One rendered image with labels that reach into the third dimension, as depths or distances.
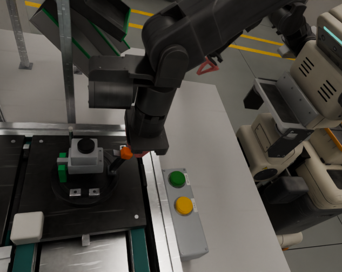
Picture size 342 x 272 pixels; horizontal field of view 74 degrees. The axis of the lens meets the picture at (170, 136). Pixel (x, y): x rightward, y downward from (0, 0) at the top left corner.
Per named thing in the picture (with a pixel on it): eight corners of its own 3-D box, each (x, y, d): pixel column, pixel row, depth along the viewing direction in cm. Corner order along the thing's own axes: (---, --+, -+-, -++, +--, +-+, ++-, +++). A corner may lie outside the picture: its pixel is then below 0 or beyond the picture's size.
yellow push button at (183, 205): (187, 198, 56) (190, 195, 54) (192, 215, 53) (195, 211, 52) (172, 200, 54) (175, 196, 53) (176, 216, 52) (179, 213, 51)
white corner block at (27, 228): (46, 217, 45) (42, 210, 42) (42, 242, 42) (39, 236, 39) (18, 221, 43) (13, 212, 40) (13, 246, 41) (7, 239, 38)
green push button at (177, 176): (181, 174, 60) (183, 170, 58) (185, 188, 58) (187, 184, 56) (166, 174, 59) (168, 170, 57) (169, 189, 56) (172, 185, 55)
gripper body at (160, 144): (130, 156, 38) (136, 127, 33) (124, 111, 44) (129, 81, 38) (167, 154, 40) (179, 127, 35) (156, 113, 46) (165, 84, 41)
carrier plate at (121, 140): (133, 140, 63) (134, 135, 61) (145, 228, 49) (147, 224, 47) (34, 140, 55) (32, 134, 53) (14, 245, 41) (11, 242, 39)
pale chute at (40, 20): (123, 80, 72) (135, 74, 70) (119, 109, 64) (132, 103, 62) (48, -5, 53) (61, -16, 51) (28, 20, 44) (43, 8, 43)
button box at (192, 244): (179, 177, 65) (186, 167, 61) (199, 258, 53) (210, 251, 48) (155, 179, 63) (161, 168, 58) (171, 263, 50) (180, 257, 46)
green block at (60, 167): (67, 177, 47) (65, 164, 43) (66, 182, 46) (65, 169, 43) (60, 177, 47) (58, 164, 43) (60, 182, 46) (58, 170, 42)
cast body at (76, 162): (102, 155, 49) (104, 134, 43) (102, 173, 46) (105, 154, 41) (59, 156, 46) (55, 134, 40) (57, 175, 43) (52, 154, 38)
